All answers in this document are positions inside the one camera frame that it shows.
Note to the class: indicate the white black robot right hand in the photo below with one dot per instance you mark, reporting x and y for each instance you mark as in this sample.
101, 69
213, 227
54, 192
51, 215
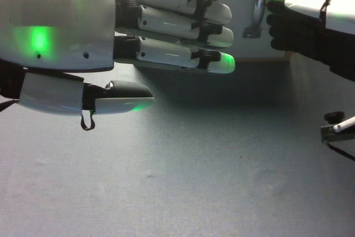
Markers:
305, 34

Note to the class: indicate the white brown cabinet door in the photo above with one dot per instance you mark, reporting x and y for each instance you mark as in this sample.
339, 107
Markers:
241, 4

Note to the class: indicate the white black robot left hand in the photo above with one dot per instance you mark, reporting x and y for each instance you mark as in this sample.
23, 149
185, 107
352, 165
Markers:
55, 12

